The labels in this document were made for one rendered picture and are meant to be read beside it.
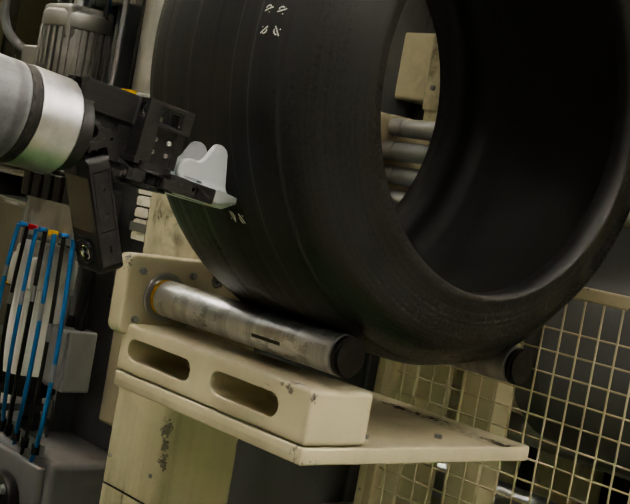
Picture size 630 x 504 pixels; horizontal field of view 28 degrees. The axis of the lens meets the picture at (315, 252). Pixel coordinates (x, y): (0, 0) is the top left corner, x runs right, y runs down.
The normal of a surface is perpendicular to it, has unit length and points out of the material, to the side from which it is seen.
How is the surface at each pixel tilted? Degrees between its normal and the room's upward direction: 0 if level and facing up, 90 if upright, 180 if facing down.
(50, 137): 106
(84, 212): 111
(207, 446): 90
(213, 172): 91
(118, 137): 90
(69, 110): 74
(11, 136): 118
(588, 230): 55
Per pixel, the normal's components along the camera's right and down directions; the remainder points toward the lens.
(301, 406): -0.74, -0.10
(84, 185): -0.74, 0.27
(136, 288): 0.65, 0.15
